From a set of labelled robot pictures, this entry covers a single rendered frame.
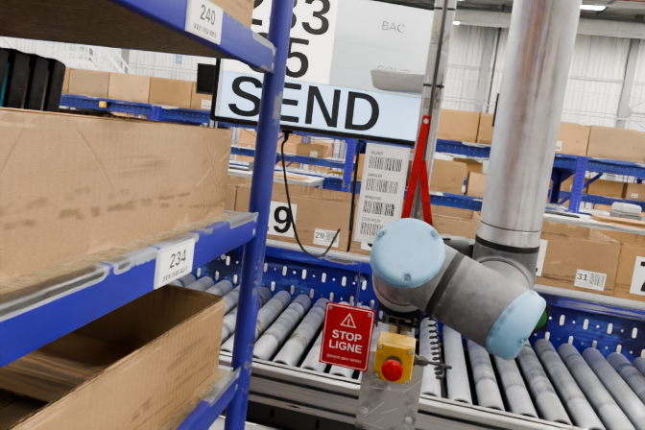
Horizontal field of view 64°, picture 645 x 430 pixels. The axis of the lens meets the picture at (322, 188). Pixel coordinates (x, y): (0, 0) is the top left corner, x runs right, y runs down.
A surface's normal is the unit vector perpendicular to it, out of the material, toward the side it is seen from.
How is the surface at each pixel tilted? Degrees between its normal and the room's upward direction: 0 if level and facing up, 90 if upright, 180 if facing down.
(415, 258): 58
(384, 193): 90
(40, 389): 2
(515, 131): 94
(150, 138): 90
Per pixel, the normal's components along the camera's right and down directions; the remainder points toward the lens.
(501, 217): -0.63, 0.07
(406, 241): -0.18, -0.48
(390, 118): 0.15, 0.05
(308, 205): -0.20, 0.07
